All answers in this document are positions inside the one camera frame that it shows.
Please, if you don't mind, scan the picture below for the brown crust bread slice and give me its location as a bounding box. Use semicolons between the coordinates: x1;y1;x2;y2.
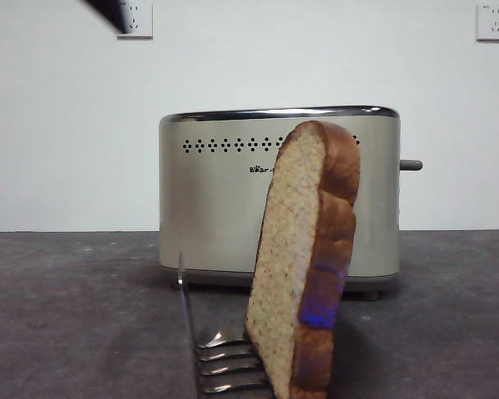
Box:
244;120;362;399

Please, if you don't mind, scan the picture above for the cream stainless steel toaster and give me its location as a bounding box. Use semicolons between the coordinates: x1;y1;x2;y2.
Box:
157;105;402;301

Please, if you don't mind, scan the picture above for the shiny metal toast rack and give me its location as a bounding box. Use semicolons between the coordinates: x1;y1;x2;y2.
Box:
175;251;275;399

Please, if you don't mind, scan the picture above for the white wall socket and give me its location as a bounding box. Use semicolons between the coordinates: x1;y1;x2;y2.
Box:
476;3;499;42
116;0;154;41

